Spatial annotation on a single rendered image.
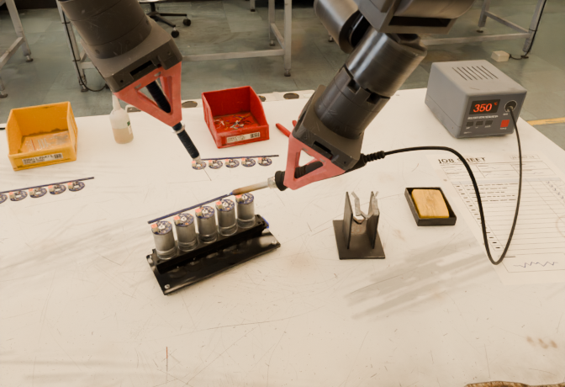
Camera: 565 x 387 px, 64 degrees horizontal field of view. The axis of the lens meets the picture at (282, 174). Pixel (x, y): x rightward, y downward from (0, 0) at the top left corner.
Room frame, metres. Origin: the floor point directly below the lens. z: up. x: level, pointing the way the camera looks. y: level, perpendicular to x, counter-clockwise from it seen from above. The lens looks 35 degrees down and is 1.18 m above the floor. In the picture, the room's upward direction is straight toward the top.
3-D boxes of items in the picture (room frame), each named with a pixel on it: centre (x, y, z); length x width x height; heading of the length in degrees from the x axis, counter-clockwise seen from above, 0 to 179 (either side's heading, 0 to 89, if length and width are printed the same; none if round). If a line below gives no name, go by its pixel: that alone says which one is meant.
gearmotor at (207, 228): (0.44, 0.10, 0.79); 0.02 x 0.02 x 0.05
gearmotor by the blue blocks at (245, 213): (0.47, 0.05, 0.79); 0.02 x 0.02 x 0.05
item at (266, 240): (0.42, 0.09, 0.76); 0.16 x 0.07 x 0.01; 121
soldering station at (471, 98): (0.80, -0.36, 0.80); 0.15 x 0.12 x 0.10; 8
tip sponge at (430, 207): (0.52, -0.22, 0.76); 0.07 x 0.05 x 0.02; 2
